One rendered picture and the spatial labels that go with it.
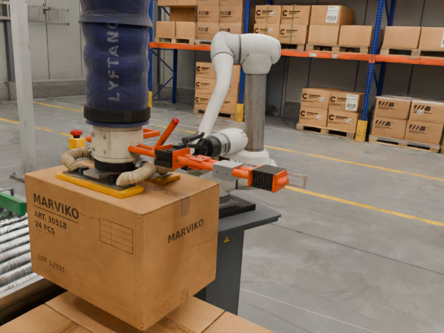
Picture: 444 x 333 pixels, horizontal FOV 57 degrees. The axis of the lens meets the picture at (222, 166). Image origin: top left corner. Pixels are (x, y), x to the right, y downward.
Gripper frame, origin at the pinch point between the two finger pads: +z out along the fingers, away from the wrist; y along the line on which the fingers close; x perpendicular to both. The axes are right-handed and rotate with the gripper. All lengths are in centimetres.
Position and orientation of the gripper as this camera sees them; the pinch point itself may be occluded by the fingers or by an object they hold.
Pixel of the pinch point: (176, 156)
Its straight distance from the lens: 134.3
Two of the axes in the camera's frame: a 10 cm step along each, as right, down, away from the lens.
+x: -8.4, -1.9, 5.1
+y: -0.6, 9.6, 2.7
